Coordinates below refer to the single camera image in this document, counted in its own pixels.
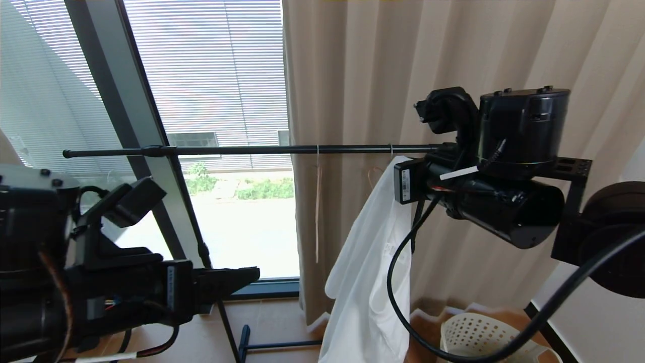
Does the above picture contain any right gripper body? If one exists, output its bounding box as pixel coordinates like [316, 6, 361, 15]
[393, 149, 565, 249]

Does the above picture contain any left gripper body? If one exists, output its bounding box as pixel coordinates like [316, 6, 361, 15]
[66, 259, 195, 348]

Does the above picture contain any white garment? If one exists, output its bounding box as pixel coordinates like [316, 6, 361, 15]
[318, 155, 415, 363]

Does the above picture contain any white laundry basket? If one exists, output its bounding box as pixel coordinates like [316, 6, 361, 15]
[440, 313, 564, 363]

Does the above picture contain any pink clothes hanger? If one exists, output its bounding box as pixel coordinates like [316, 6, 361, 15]
[367, 144, 396, 192]
[315, 145, 323, 264]

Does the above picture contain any black clothes rack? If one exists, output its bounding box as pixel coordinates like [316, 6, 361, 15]
[62, 144, 457, 363]

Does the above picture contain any beige curtain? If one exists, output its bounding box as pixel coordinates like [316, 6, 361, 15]
[281, 0, 645, 328]
[0, 129, 23, 167]

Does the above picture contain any window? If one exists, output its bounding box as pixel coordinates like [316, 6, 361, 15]
[0, 0, 300, 300]

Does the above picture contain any black cable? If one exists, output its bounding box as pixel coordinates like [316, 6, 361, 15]
[387, 194, 645, 363]

